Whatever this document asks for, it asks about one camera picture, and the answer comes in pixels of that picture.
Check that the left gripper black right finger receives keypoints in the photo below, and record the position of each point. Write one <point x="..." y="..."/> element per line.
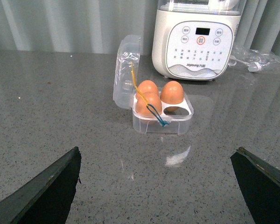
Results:
<point x="259" y="183"/>

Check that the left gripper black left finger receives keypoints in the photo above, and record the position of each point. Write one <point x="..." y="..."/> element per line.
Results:
<point x="47" y="198"/>

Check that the clear plastic egg box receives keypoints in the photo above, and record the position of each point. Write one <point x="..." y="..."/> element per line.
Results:
<point x="126" y="94"/>

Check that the brown egg back right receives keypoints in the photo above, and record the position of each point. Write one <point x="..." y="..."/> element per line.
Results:
<point x="172" y="93"/>

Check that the brown egg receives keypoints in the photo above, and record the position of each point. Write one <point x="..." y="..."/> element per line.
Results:
<point x="172" y="93"/>
<point x="147" y="86"/>
<point x="153" y="99"/>

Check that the brown egg front left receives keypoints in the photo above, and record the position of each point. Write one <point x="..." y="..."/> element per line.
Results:
<point x="153" y="99"/>

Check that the brown egg back left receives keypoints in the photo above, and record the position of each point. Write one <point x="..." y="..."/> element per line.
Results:
<point x="147" y="86"/>

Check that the blue rubber band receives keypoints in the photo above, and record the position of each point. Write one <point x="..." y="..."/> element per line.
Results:
<point x="155" y="113"/>

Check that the clear plastic bag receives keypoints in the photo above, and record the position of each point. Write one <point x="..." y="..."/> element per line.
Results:
<point x="253" y="61"/>

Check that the white Joyoung blender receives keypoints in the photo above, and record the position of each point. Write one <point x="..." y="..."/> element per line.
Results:
<point x="193" y="39"/>

